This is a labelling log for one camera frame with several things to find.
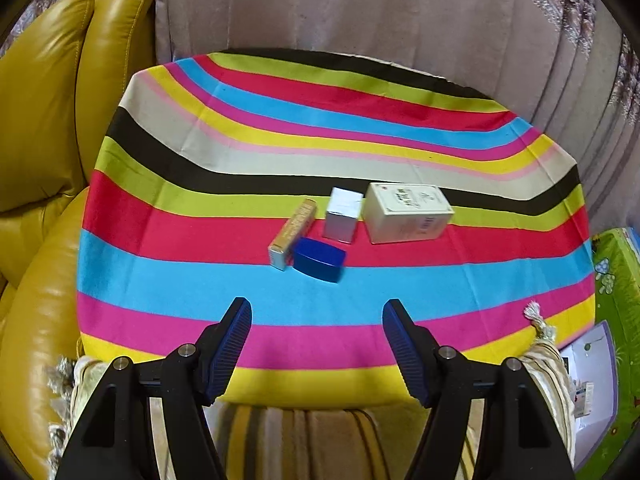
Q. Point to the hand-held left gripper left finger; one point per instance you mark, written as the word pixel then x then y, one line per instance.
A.
pixel 227 355

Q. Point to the dark blue box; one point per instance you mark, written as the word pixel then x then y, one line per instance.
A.
pixel 320 260

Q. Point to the cream box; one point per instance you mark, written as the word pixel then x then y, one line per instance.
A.
pixel 400 210

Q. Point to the white lavender-rimmed storage box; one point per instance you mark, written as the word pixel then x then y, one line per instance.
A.
pixel 590 360

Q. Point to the striped colourful tablecloth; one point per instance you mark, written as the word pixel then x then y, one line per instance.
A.
pixel 200 270

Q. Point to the beige patterned curtain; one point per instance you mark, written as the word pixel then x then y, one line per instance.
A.
pixel 350 10

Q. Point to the silver white box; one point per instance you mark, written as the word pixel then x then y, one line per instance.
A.
pixel 340 220

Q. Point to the beige striped tasselled blanket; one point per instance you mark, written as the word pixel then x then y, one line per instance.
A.
pixel 300 440

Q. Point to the yellow leather sofa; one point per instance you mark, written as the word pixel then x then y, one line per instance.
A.
pixel 45 110

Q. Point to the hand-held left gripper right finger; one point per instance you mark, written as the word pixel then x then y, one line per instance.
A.
pixel 407 355

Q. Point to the gold box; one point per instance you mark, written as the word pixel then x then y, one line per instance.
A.
pixel 292 230

